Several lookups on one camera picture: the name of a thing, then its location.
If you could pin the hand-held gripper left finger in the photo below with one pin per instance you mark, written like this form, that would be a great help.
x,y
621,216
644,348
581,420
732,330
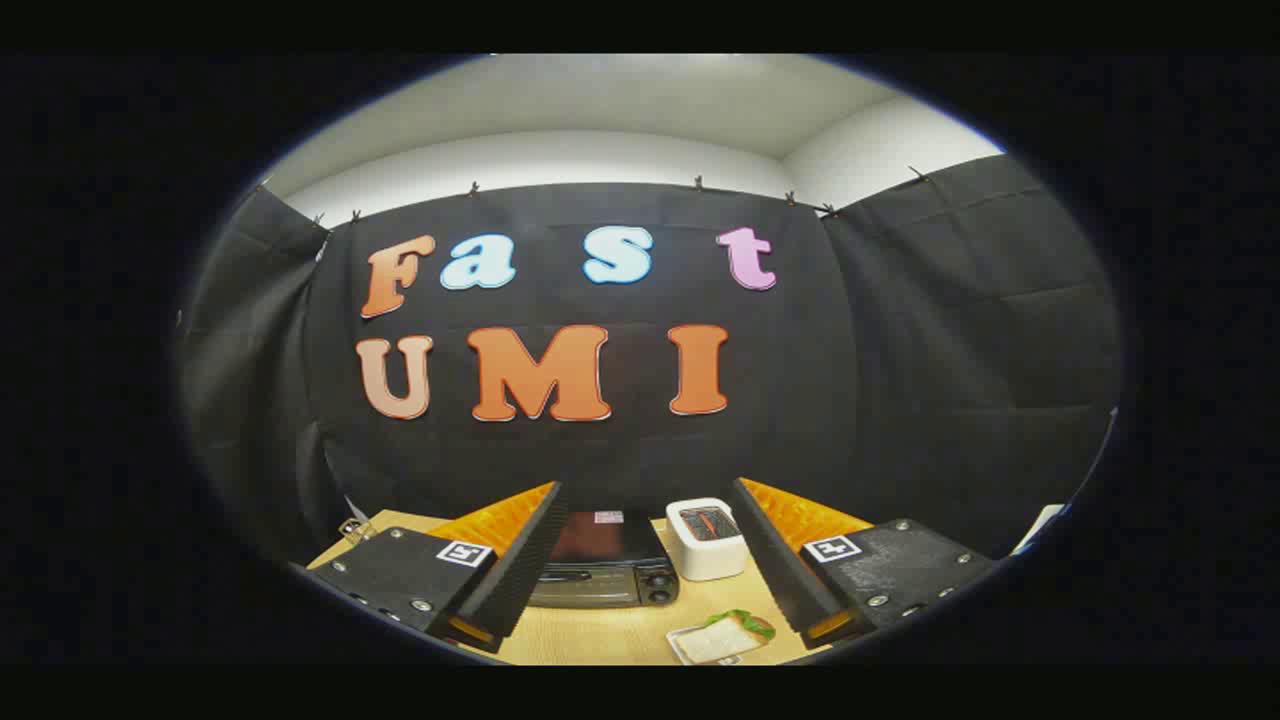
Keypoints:
x,y
520,580

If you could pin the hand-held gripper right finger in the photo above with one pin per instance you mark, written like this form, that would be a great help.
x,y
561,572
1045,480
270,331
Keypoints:
x,y
780,570

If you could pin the sandwich with lettuce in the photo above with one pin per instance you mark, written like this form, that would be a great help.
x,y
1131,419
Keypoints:
x,y
720,638

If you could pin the black toaster oven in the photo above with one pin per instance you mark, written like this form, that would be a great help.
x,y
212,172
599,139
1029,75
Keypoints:
x,y
610,545

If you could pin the white pop-up toaster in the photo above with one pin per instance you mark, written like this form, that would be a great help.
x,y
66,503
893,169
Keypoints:
x,y
710,560

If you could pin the white rectangular tray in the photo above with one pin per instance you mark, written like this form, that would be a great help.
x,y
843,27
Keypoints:
x,y
673,640

